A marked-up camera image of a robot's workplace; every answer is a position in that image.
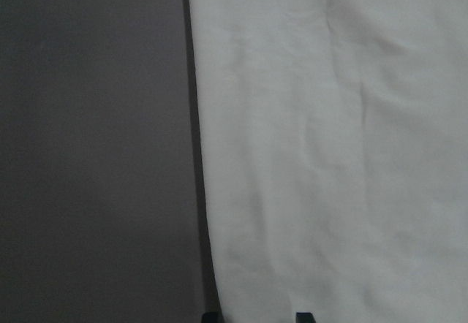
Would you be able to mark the beige long-sleeve printed shirt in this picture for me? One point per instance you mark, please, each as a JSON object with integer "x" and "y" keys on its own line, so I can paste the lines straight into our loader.
{"x": 334, "y": 144}

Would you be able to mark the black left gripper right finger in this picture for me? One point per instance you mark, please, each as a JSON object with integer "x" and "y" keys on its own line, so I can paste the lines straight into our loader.
{"x": 304, "y": 317}

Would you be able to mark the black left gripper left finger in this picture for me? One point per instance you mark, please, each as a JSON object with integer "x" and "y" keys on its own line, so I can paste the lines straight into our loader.
{"x": 210, "y": 317}

